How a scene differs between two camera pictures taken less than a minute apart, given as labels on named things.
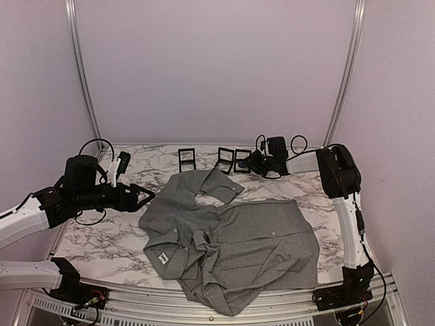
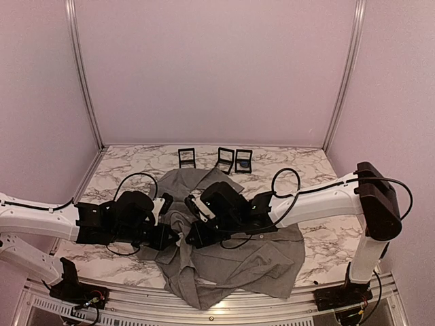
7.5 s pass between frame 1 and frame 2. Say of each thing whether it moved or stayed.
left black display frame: stayed
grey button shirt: moved
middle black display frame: stayed
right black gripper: moved
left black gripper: moved
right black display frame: stayed
